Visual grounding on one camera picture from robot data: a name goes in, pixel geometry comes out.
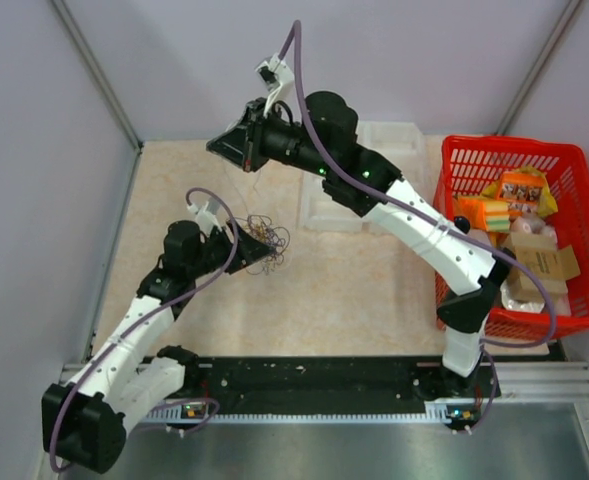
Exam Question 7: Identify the pink wrapped roll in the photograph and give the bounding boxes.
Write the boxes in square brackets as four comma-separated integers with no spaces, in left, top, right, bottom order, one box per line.
[510,215,558,245]

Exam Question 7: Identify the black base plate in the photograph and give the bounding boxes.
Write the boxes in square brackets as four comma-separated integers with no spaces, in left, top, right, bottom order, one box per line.
[180,356,495,415]

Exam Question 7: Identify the right corner aluminium post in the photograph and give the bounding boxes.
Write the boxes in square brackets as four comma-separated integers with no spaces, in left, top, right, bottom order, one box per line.
[493,0,586,136]

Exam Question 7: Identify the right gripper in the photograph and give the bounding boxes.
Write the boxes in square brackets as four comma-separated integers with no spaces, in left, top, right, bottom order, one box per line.
[205,100,332,180]

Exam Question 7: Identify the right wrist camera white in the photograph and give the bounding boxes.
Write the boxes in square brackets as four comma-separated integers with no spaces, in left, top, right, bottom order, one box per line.
[255,53,295,115]

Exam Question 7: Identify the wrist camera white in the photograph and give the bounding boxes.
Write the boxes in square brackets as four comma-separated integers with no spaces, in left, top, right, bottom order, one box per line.
[188,198,223,236]
[255,53,295,115]

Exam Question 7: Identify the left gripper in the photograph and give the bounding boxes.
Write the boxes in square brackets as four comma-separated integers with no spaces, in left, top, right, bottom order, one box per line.
[188,219,274,279]

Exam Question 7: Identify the clear plastic compartment tray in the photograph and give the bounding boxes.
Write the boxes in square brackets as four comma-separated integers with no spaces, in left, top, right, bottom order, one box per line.
[298,118,428,237]

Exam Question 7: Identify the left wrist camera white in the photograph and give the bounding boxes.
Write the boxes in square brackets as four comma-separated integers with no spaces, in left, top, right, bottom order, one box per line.
[188,198,223,236]

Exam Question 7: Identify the black round ball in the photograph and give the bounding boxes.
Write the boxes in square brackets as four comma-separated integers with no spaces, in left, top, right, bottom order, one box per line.
[454,216,471,234]

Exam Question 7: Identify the orange snack package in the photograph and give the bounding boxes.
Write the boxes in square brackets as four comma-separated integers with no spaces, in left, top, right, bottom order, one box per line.
[495,172,545,217]

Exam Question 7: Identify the corner aluminium post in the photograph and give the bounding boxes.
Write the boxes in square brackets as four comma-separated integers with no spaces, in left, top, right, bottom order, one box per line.
[48,0,143,153]
[493,0,586,136]

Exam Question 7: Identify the red plastic basket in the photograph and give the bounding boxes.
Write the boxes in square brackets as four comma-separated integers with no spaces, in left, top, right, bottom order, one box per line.
[433,135,589,339]

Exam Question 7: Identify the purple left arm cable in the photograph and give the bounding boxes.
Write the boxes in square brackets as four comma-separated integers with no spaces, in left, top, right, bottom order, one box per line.
[47,187,239,472]

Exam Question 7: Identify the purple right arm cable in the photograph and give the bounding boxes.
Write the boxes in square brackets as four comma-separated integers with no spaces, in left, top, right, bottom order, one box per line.
[276,19,559,434]

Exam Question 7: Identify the left corner aluminium post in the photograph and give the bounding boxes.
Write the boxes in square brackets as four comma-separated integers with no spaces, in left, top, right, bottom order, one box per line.
[48,0,143,153]

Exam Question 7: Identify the orange sponge pack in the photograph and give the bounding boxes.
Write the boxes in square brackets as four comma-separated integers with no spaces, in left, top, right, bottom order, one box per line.
[457,196,511,233]

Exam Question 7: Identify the brown cardboard box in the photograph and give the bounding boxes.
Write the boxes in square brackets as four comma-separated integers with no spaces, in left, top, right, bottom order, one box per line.
[503,232,581,303]

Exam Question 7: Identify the white cable duct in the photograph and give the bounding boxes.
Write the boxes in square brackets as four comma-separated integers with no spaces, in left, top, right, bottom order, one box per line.
[141,401,476,427]

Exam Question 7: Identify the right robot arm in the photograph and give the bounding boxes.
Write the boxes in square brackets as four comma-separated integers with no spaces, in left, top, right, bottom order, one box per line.
[206,91,514,396]

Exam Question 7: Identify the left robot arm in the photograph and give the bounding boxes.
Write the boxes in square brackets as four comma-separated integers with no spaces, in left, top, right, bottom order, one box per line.
[41,220,276,473]

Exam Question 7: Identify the white thin cable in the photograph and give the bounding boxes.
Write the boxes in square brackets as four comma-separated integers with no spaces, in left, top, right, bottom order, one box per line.
[226,167,265,224]

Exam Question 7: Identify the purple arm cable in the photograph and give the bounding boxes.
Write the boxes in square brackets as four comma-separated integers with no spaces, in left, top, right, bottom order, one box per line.
[47,187,239,472]
[276,19,559,434]

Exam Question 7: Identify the yellow snack bag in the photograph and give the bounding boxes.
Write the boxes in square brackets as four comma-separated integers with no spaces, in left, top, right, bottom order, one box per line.
[481,166,558,218]

